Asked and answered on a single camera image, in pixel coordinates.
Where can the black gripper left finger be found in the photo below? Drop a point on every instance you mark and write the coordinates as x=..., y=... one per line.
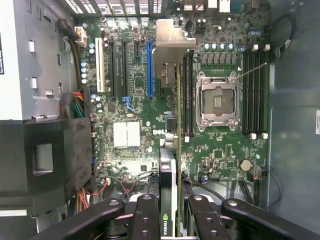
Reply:
x=145, y=220

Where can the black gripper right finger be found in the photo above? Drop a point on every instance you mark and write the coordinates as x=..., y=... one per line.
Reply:
x=207, y=222

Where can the round coin battery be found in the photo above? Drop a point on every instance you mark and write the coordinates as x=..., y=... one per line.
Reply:
x=245, y=165

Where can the green Dell motherboard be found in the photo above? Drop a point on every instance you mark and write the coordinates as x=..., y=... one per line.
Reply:
x=220, y=150

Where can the silver chipset heatsink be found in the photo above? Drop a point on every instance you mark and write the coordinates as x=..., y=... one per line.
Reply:
x=126, y=134

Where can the metal CPU socket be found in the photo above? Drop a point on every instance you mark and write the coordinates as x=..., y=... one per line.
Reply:
x=217, y=100

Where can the open Dell PC case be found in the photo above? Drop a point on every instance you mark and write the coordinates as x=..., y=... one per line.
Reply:
x=295, y=125

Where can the black plastic air shroud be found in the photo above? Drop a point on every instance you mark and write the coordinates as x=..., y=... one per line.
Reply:
x=20, y=150

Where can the blue expansion slot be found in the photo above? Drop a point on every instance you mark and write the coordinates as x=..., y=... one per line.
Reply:
x=149, y=70

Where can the white expansion slot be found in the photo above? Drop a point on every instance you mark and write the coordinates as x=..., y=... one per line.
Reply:
x=100, y=65

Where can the grey power supply unit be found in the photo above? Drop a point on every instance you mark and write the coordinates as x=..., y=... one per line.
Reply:
x=15, y=62

